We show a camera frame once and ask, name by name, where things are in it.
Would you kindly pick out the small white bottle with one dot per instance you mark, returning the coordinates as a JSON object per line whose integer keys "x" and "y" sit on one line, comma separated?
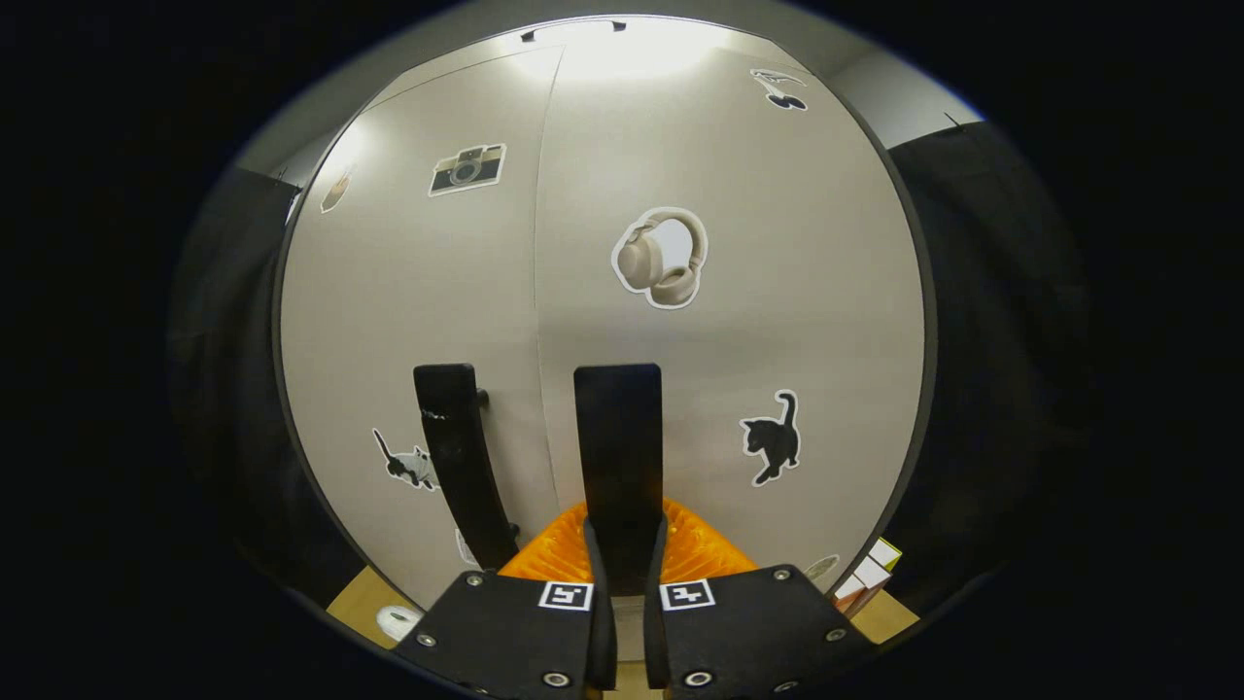
{"x": 398, "y": 622}

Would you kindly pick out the beige double-door shoe cabinet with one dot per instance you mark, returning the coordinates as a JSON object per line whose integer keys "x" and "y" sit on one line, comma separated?
{"x": 457, "y": 56}

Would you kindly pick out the orange and white book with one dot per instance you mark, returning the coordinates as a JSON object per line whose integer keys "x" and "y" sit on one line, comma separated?
{"x": 847, "y": 591}

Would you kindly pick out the headphone sticker cabinet door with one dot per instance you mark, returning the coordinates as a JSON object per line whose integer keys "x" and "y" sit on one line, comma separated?
{"x": 777, "y": 292}

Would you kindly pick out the yellow book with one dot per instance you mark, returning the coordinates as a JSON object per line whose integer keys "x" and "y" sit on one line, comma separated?
{"x": 885, "y": 554}

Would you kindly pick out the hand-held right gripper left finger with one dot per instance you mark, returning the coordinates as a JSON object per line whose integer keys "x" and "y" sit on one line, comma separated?
{"x": 505, "y": 632}

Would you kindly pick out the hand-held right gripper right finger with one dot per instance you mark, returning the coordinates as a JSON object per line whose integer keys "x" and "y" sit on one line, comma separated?
{"x": 758, "y": 632}

